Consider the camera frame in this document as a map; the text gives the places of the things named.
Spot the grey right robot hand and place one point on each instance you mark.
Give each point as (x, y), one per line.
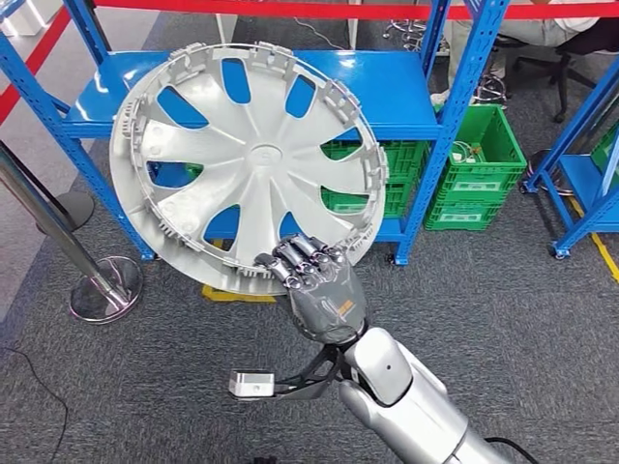
(328, 301)

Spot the grey plastic wheel cover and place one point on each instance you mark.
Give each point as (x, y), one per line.
(261, 160)

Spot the blue metal shelf rack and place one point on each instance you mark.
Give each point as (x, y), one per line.
(580, 186)
(396, 89)

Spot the person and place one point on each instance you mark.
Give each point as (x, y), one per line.
(459, 58)

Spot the white desk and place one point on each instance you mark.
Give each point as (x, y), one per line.
(226, 27)

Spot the chrome round floor base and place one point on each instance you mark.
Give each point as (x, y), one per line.
(539, 168)

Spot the yellow floor tape rectangle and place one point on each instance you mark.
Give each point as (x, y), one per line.
(602, 253)

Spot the black office chair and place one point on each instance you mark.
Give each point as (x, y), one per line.
(561, 70)

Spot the black camera bracket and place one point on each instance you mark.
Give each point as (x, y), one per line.
(314, 374)

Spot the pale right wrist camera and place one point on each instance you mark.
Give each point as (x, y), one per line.
(251, 384)

